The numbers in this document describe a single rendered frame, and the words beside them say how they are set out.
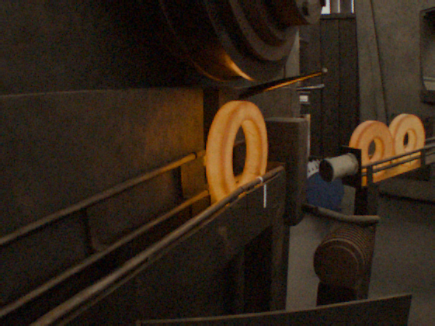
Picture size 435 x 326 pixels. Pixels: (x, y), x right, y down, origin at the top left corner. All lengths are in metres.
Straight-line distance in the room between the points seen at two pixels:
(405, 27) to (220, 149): 2.84
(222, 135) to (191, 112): 0.07
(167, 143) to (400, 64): 2.86
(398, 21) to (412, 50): 0.26
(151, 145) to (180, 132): 0.08
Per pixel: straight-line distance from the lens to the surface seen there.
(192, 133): 0.70
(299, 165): 0.92
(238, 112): 0.68
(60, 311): 0.38
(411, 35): 3.36
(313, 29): 4.99
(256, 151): 0.79
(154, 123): 0.61
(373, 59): 3.42
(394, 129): 1.22
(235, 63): 0.62
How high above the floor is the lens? 0.87
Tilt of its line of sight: 11 degrees down
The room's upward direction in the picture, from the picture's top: 1 degrees counter-clockwise
